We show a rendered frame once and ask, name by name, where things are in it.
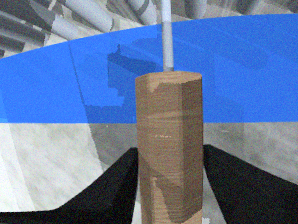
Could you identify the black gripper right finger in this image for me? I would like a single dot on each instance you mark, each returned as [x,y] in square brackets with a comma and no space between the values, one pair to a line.
[246,194]

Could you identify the blue flat strip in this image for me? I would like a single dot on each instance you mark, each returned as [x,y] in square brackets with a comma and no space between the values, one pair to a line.
[249,68]

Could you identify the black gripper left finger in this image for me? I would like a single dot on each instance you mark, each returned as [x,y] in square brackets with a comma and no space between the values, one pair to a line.
[109,200]

